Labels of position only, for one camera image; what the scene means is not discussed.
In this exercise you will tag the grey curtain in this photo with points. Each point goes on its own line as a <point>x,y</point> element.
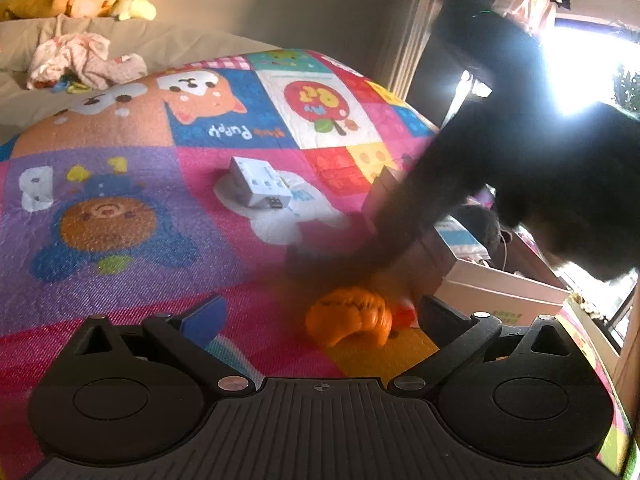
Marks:
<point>405,25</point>

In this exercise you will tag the black plush toy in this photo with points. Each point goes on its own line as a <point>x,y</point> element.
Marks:
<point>482,225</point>

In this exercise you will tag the colourful cartoon printed play mat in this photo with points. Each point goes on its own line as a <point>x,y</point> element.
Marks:
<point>150,200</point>

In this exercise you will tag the crumpled patterned cloth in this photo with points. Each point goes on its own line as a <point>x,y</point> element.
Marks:
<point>80,60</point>

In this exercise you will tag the pink cardboard box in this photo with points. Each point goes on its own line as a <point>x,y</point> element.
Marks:
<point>500,290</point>

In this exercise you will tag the small colourful toy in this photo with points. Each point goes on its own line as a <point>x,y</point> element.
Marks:
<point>70,85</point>

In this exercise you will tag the small white box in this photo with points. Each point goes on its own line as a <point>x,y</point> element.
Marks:
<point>257,182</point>

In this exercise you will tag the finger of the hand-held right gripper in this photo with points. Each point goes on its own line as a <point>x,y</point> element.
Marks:
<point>395,240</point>

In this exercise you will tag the orange rubber toy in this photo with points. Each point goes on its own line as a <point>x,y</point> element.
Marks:
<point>350,317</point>

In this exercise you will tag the tall twiggy plant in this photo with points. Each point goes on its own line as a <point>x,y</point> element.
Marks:
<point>627,87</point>

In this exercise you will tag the beige bed sheet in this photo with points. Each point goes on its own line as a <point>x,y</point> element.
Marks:
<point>15,95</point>

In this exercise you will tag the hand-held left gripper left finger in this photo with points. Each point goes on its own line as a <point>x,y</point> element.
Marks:
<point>202,315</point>

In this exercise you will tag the blue and white packet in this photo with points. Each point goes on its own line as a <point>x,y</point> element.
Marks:
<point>462,245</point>

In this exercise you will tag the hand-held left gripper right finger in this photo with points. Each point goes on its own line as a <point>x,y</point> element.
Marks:
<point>440,317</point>

